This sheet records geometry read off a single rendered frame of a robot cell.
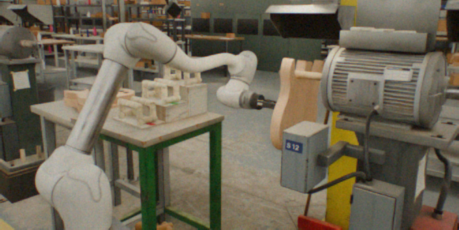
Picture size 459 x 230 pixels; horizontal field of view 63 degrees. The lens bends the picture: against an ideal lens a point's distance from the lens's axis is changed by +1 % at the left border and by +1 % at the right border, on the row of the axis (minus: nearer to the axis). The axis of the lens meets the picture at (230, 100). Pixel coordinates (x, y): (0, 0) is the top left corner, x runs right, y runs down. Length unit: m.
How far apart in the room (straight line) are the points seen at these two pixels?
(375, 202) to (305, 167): 0.27
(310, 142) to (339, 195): 1.48
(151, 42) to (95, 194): 0.57
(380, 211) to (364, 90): 0.40
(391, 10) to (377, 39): 0.17
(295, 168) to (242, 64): 0.70
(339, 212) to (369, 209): 1.36
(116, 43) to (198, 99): 0.73
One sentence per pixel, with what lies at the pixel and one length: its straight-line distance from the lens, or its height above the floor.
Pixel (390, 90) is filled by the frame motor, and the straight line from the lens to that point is 1.32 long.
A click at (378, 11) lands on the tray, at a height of 1.51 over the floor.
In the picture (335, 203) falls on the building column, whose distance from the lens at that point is 2.71.
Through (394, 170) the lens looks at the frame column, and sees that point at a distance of 1.41.
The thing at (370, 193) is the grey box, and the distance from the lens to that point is 1.35.
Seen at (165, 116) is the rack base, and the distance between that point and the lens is 1.97.
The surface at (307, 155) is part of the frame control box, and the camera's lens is 1.22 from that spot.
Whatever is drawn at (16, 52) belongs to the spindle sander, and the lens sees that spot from 3.41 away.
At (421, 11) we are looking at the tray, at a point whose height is 1.51.
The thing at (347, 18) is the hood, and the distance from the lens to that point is 1.56.
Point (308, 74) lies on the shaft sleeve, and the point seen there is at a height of 1.26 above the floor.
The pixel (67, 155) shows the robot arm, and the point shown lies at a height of 0.98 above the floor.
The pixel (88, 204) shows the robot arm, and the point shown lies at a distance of 1.35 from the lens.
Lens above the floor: 1.50
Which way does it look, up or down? 13 degrees down
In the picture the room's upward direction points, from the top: 1 degrees clockwise
